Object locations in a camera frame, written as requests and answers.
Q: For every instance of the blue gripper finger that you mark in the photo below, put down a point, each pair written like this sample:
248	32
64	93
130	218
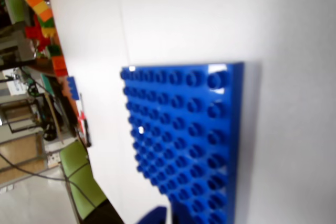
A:
156	217

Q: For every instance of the green office chair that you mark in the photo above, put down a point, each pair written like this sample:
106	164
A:
15	6
78	176

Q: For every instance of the blue 8x8 studded baseplate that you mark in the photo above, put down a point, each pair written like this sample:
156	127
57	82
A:
183	129

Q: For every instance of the wooden stick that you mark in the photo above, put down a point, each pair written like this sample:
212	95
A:
56	121

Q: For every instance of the wooden cabinet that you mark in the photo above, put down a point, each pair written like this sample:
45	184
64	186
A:
18	153

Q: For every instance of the small blue brick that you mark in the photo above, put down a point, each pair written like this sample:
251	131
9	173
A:
73	89

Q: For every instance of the orange red brick stack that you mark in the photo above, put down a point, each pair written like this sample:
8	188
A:
59	65

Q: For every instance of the red yellow green brick model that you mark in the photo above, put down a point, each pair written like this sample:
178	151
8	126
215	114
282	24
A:
34	32

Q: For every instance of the yellow orange brick tower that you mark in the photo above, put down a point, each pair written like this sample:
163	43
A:
39	3

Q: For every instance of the white wall socket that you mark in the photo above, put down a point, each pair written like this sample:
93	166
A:
54	159

